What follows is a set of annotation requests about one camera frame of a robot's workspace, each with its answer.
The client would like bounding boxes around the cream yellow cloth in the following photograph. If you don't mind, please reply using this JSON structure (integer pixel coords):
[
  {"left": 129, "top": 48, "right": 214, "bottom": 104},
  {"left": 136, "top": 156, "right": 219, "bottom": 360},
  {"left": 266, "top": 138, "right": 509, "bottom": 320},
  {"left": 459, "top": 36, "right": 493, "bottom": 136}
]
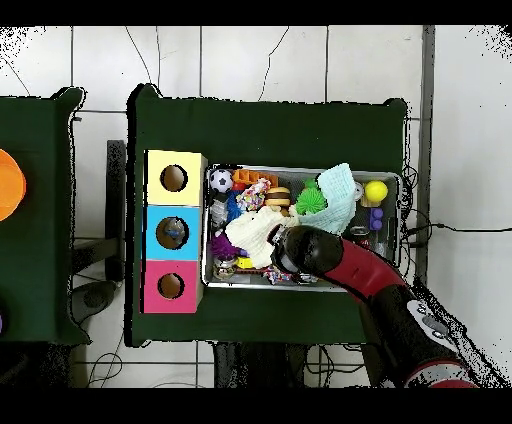
[{"left": 224, "top": 206, "right": 301, "bottom": 269}]

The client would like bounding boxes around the clear plastic packet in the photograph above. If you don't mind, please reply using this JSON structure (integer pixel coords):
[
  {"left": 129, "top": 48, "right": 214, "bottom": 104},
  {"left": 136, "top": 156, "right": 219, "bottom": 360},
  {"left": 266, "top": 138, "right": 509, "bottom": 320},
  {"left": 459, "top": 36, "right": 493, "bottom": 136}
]
[{"left": 163, "top": 219, "right": 189, "bottom": 246}]

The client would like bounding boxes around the mint green cloth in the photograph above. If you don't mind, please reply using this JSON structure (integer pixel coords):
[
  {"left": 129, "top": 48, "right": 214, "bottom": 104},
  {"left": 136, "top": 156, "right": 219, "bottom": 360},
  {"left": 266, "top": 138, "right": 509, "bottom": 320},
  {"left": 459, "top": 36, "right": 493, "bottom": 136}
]
[{"left": 297, "top": 163, "right": 360, "bottom": 237}]

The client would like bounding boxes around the clear shallow bin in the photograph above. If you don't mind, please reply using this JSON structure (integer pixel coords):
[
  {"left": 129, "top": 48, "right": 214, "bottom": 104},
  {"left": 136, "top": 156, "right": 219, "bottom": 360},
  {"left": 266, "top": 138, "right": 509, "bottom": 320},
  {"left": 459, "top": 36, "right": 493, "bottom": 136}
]
[{"left": 202, "top": 164, "right": 405, "bottom": 296}]

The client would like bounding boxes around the wooden box with three holes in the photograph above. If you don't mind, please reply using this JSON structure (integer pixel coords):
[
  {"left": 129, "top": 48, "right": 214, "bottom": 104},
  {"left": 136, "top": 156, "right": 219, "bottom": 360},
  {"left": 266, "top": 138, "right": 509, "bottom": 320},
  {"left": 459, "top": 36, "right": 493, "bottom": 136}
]
[{"left": 141, "top": 148, "right": 209, "bottom": 315}]

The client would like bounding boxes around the colourful dotted packet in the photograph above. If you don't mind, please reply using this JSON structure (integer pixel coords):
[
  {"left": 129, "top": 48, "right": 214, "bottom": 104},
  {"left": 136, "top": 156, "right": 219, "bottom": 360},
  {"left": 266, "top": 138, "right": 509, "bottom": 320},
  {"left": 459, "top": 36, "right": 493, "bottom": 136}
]
[{"left": 236, "top": 177, "right": 273, "bottom": 213}]

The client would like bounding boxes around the toy burger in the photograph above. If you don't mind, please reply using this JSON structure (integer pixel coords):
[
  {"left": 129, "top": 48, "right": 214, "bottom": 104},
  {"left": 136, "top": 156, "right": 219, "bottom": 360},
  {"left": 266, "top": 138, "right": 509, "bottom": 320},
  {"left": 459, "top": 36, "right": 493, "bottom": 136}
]
[{"left": 264, "top": 186, "right": 293, "bottom": 209}]

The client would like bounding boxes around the orange plastic toy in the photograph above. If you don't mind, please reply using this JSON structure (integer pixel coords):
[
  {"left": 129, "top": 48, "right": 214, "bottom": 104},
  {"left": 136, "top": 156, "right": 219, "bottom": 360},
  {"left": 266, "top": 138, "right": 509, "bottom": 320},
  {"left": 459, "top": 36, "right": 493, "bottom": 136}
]
[{"left": 231, "top": 168, "right": 280, "bottom": 190}]

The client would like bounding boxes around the black and white soccer ball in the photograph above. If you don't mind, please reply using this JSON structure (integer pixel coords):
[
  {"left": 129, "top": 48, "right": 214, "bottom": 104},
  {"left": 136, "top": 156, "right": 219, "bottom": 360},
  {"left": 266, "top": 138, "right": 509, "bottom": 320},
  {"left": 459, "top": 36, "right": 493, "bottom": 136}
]
[{"left": 208, "top": 168, "right": 235, "bottom": 196}]

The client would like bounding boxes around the purple spiky ball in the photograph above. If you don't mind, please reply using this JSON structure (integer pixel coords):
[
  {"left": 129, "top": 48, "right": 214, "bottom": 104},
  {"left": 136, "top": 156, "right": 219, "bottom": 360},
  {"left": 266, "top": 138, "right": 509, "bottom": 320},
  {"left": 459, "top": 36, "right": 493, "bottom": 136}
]
[{"left": 209, "top": 231, "right": 241, "bottom": 262}]

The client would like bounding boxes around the small green spiky ball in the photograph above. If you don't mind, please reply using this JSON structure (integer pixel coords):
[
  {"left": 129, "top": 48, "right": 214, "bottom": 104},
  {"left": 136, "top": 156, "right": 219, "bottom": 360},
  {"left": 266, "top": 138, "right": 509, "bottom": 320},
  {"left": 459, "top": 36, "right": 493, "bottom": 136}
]
[{"left": 295, "top": 187, "right": 330, "bottom": 217}]

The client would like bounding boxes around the dark green table cloth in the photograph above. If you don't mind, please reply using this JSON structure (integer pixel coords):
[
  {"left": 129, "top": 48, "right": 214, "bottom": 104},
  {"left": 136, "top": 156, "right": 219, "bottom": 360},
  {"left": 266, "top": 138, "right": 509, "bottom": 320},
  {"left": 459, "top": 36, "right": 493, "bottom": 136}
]
[
  {"left": 0, "top": 86, "right": 88, "bottom": 347},
  {"left": 126, "top": 83, "right": 409, "bottom": 349}
]

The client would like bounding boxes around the purple plastic toy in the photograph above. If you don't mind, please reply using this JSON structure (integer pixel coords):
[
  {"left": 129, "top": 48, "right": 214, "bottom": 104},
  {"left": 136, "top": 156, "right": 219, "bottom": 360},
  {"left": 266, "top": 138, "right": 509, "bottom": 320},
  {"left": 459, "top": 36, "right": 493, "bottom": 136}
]
[{"left": 368, "top": 207, "right": 386, "bottom": 233}]

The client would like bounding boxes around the yellow ball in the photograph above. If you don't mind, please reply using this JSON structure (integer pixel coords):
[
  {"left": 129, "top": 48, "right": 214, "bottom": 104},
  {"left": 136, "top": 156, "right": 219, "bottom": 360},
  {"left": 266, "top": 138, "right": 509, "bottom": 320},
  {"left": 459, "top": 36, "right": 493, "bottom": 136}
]
[{"left": 364, "top": 179, "right": 390, "bottom": 205}]

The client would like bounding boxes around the black stand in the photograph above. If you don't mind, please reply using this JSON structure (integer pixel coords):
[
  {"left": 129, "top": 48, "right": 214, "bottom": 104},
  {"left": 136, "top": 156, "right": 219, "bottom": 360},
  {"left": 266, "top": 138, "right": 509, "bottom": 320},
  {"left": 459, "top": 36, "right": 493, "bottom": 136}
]
[{"left": 70, "top": 139, "right": 128, "bottom": 321}]

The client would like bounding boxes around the orange plastic bowl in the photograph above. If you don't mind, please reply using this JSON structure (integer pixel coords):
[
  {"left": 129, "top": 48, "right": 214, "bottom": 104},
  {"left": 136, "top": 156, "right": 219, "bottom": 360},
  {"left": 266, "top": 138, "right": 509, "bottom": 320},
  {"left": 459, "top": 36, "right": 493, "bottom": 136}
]
[{"left": 0, "top": 148, "right": 28, "bottom": 223}]

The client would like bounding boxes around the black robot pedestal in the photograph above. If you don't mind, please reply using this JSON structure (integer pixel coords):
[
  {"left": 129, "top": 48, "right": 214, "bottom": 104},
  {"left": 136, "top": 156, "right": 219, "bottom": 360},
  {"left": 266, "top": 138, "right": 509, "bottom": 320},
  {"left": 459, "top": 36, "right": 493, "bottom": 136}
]
[{"left": 211, "top": 342, "right": 321, "bottom": 389}]

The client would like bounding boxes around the black cable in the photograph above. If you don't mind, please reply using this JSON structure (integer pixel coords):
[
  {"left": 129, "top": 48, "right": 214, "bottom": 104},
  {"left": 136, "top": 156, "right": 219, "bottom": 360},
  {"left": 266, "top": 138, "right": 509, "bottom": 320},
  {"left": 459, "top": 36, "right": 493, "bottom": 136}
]
[{"left": 403, "top": 221, "right": 512, "bottom": 237}]

